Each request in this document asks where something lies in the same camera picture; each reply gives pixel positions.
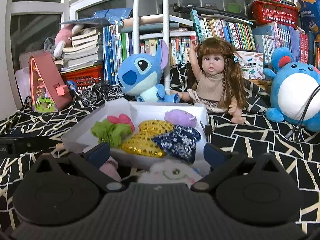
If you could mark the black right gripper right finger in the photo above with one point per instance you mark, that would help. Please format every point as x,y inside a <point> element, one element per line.
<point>223,165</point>

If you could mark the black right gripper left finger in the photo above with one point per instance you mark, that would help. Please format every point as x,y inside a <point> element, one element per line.
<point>88,164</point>

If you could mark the pink cloth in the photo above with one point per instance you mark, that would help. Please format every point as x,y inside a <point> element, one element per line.
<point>110,168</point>

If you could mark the green and pink scrunchie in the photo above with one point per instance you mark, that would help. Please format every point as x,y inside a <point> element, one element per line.
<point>113,130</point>

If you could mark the blue brocade pouch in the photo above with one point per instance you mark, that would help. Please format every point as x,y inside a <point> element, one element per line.
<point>179,143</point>

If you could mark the white fluffy plush toy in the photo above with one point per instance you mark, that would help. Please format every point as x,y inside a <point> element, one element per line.
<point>170,172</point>

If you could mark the gold sequin heart pillow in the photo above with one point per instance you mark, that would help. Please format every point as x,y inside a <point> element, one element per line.
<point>141,143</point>

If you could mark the purple plush toy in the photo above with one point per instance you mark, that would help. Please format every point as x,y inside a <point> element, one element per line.
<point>180,117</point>

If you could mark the white cardboard box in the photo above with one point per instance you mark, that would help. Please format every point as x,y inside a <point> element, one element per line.
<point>80,137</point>

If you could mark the black white patterned blanket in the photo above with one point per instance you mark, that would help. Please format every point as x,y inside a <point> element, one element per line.
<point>256,136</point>

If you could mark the pink triangular toy house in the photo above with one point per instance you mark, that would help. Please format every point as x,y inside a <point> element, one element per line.
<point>48,91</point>

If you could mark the miniature black bicycle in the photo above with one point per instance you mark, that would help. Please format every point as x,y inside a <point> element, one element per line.
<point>100,90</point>

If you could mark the brown haired baby doll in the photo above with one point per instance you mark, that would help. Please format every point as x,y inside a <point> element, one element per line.
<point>217,73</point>

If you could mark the red plastic basket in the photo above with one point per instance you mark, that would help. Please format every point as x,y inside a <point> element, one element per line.
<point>83,77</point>

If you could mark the blue Stitch plush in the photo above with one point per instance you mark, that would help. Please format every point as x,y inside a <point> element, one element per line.
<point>139,76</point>

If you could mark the blue round plush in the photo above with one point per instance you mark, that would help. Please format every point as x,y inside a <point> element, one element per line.
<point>292,85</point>

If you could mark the stack of books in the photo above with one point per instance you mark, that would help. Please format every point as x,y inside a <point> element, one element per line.
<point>86,50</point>

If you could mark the pink white bunny plush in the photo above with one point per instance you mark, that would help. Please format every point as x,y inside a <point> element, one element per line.
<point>64,38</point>

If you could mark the red basket on books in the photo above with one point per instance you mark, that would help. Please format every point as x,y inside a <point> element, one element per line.
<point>266,11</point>

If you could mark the blue cardboard box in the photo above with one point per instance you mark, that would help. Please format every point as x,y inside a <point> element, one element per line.
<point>309,15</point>

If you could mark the white pipe rack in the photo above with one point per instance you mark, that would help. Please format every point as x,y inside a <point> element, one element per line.
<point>153,27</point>

